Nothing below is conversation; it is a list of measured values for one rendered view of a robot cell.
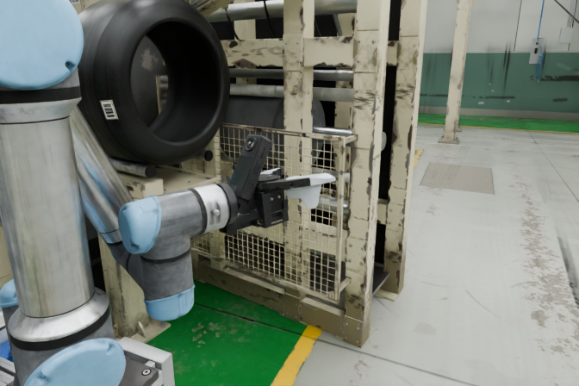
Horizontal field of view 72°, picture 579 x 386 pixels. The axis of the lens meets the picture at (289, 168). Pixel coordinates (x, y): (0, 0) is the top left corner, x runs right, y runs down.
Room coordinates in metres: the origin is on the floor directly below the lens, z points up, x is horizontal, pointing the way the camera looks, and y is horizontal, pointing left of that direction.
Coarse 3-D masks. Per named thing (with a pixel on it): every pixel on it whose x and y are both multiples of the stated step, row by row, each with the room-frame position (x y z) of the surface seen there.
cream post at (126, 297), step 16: (80, 0) 1.59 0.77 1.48; (96, 0) 1.62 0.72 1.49; (112, 272) 1.60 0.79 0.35; (112, 288) 1.61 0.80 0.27; (128, 288) 1.61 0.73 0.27; (112, 304) 1.62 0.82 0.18; (128, 304) 1.60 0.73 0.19; (144, 304) 1.67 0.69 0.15; (112, 320) 1.63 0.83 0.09; (128, 320) 1.60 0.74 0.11; (144, 320) 1.66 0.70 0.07; (128, 336) 1.59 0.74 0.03
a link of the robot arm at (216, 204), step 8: (208, 184) 0.61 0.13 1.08; (200, 192) 0.58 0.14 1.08; (208, 192) 0.59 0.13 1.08; (216, 192) 0.60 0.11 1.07; (224, 192) 0.61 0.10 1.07; (208, 200) 0.58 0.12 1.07; (216, 200) 0.58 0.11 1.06; (224, 200) 0.59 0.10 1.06; (208, 208) 0.57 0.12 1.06; (216, 208) 0.58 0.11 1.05; (224, 208) 0.59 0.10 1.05; (208, 216) 0.57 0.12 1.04; (216, 216) 0.58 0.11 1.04; (224, 216) 0.59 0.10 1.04; (208, 224) 0.57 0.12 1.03; (216, 224) 0.58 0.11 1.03; (224, 224) 0.59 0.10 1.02; (208, 232) 0.59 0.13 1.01
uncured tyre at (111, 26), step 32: (128, 0) 1.34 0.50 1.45; (160, 0) 1.40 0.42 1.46; (96, 32) 1.26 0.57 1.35; (128, 32) 1.27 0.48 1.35; (160, 32) 1.72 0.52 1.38; (192, 32) 1.69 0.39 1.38; (96, 64) 1.22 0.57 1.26; (128, 64) 1.26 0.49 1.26; (192, 64) 1.78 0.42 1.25; (224, 64) 1.62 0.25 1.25; (96, 96) 1.21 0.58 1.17; (128, 96) 1.25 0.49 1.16; (192, 96) 1.78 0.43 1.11; (224, 96) 1.61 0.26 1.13; (96, 128) 1.26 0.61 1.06; (128, 128) 1.25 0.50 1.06; (160, 128) 1.69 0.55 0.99; (192, 128) 1.68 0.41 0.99; (160, 160) 1.36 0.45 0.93
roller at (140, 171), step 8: (112, 160) 1.42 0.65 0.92; (120, 160) 1.41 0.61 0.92; (128, 160) 1.39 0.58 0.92; (120, 168) 1.39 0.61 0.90; (128, 168) 1.36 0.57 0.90; (136, 168) 1.34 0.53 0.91; (144, 168) 1.32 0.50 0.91; (152, 168) 1.33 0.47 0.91; (144, 176) 1.32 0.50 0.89; (152, 176) 1.33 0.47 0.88
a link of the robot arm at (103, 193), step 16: (80, 112) 0.60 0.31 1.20; (80, 128) 0.58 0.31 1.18; (80, 144) 0.58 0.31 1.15; (96, 144) 0.61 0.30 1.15; (80, 160) 0.58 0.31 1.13; (96, 160) 0.59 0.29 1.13; (80, 176) 0.58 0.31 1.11; (96, 176) 0.59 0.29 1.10; (112, 176) 0.61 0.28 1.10; (96, 192) 0.59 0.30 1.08; (112, 192) 0.60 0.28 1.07; (128, 192) 0.64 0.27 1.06; (96, 208) 0.59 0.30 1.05; (112, 208) 0.60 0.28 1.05; (96, 224) 0.60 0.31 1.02; (112, 224) 0.60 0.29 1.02; (112, 240) 0.61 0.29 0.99; (112, 256) 0.65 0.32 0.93; (128, 256) 0.60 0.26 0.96; (128, 272) 0.59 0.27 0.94
